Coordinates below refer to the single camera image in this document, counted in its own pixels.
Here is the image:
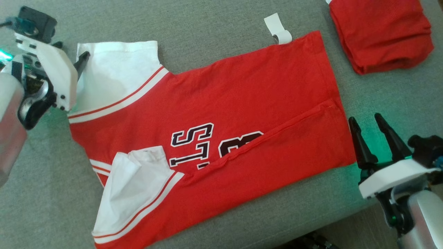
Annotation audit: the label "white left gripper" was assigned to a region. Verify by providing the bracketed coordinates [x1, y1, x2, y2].
[0, 32, 91, 130]

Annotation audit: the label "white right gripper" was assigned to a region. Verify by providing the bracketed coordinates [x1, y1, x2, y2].
[348, 113, 440, 236]

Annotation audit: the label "red mesh shorts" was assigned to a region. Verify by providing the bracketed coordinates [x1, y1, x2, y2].
[325, 0, 435, 75]

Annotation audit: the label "red jersey with white sleeves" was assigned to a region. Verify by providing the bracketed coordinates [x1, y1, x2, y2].
[67, 13, 357, 249]

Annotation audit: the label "grey sofa seat cushion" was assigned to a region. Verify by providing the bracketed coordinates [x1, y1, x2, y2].
[0, 0, 443, 249]

